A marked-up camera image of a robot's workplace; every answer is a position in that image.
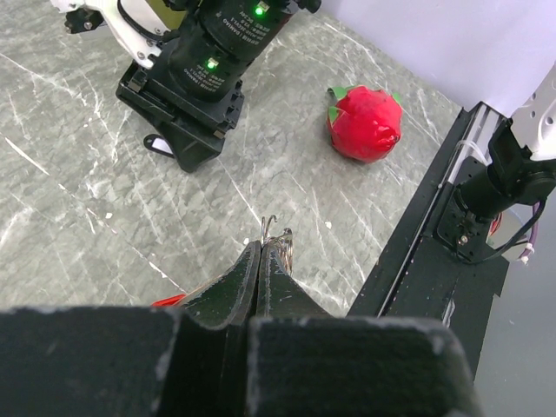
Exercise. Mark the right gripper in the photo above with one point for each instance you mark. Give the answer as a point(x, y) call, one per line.
point(193, 94)

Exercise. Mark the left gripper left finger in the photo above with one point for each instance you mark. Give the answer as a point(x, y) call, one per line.
point(186, 360)

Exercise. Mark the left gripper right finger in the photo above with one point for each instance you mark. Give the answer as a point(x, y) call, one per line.
point(352, 366)

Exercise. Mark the black key tag with key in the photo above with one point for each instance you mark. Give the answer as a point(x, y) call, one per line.
point(157, 144)

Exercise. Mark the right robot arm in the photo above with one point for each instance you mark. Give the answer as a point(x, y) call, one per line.
point(259, 21)

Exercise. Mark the red dragon fruit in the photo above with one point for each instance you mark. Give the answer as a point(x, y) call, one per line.
point(364, 124)

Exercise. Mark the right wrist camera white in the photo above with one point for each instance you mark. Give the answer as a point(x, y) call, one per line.
point(134, 24)

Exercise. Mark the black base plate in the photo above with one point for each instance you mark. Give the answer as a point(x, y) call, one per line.
point(417, 274)

